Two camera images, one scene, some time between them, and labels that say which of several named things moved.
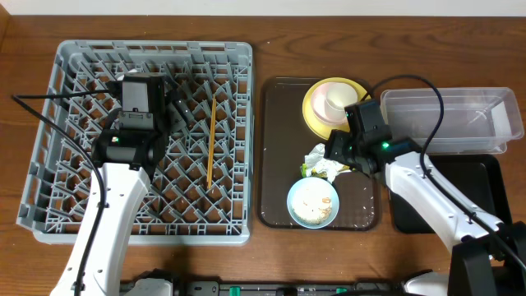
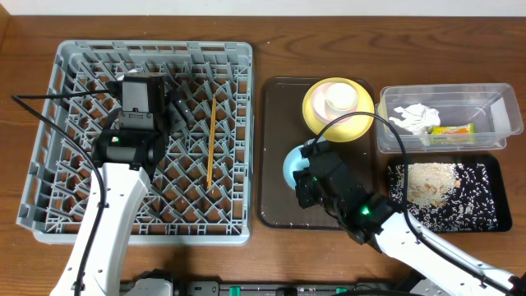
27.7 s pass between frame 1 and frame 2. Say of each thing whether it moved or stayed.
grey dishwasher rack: stayed
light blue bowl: moved
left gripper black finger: stayed
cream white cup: stayed
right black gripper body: moved
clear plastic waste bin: stayed
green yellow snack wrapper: moved
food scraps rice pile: moved
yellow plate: stayed
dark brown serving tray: stayed
